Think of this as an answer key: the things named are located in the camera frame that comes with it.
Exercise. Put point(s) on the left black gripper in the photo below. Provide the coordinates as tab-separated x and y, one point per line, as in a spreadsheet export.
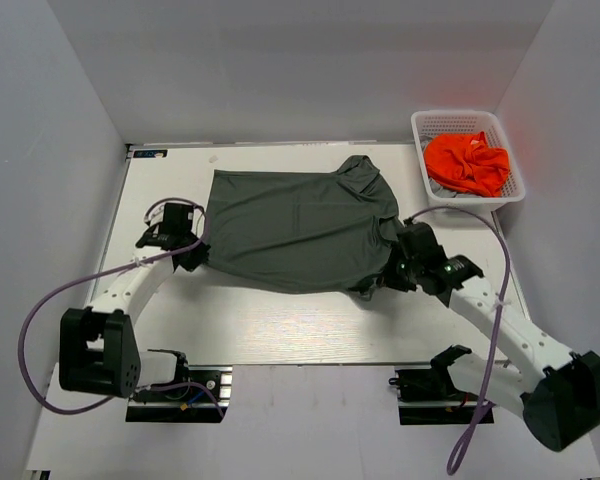
199	258

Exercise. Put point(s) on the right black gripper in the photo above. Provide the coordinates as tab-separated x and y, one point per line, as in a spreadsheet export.
390	278

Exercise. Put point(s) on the dark grey t-shirt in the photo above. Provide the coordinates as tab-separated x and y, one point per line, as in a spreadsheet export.
302	233

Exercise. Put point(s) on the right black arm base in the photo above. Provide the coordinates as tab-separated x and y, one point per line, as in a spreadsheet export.
425	401

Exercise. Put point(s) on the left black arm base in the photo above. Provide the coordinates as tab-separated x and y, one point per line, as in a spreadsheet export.
203	398

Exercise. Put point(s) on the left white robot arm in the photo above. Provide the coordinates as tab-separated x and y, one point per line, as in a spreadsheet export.
98	349

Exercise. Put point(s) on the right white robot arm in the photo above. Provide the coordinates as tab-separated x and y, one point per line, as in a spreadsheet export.
552	388

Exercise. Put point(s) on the light grey garment in basket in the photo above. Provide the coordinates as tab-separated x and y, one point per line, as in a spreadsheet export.
446	193

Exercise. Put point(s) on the orange t-shirt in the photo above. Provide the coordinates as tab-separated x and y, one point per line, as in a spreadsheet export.
465	163

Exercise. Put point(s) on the blue label sticker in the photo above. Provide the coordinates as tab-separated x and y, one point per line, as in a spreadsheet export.
151	153

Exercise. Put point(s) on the white perforated plastic basket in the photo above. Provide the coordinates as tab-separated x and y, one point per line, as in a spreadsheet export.
429	124

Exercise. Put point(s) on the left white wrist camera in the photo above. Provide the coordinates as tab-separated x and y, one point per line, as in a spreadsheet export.
154	217

